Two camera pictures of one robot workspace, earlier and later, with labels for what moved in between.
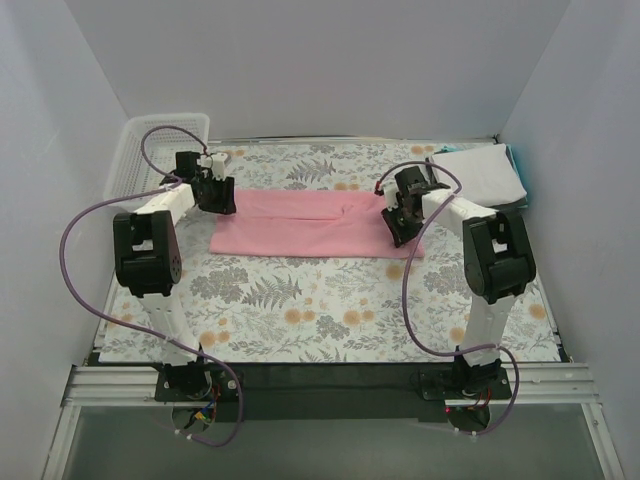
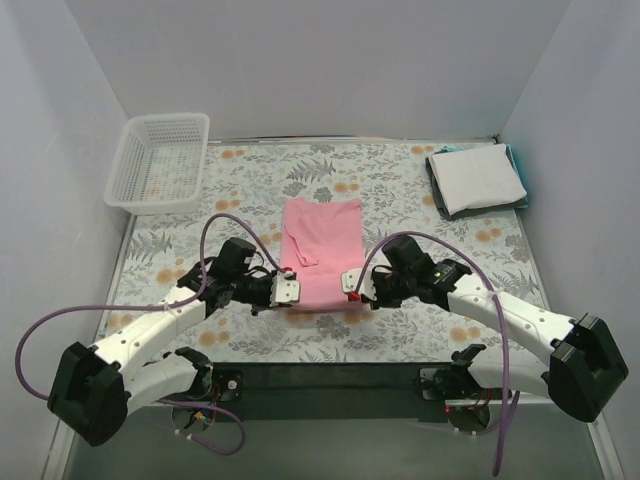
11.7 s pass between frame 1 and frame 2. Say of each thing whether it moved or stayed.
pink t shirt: moved
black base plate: stayed
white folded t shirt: stayed
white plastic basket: stayed
